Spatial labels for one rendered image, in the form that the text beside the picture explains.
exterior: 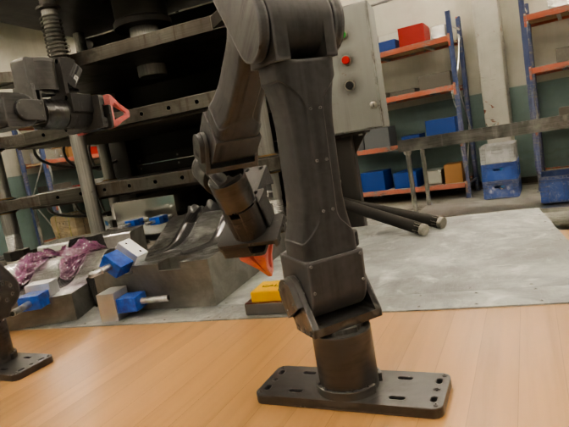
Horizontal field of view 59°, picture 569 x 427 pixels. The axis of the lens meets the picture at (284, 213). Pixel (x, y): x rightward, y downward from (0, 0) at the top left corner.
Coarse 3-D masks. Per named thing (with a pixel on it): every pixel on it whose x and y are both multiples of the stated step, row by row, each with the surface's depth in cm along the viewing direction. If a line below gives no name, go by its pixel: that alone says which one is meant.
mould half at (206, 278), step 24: (216, 216) 122; (168, 240) 120; (192, 240) 117; (144, 264) 96; (192, 264) 92; (216, 264) 94; (240, 264) 104; (144, 288) 97; (168, 288) 95; (192, 288) 93; (216, 288) 93
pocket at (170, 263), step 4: (180, 256) 98; (184, 256) 98; (188, 256) 98; (164, 260) 98; (168, 260) 99; (172, 260) 99; (176, 260) 99; (160, 264) 96; (164, 264) 97; (168, 264) 99; (172, 264) 99; (176, 264) 99; (160, 268) 95; (164, 268) 97; (168, 268) 99; (172, 268) 99; (176, 268) 99
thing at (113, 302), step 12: (108, 288) 97; (120, 288) 95; (108, 300) 93; (120, 300) 93; (132, 300) 92; (144, 300) 94; (156, 300) 93; (168, 300) 93; (108, 312) 93; (120, 312) 93
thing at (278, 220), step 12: (252, 204) 75; (228, 216) 75; (240, 216) 74; (252, 216) 75; (276, 216) 80; (228, 228) 82; (240, 228) 76; (252, 228) 76; (264, 228) 78; (276, 228) 78; (228, 240) 79; (240, 240) 78; (252, 240) 77; (264, 240) 76; (276, 240) 76
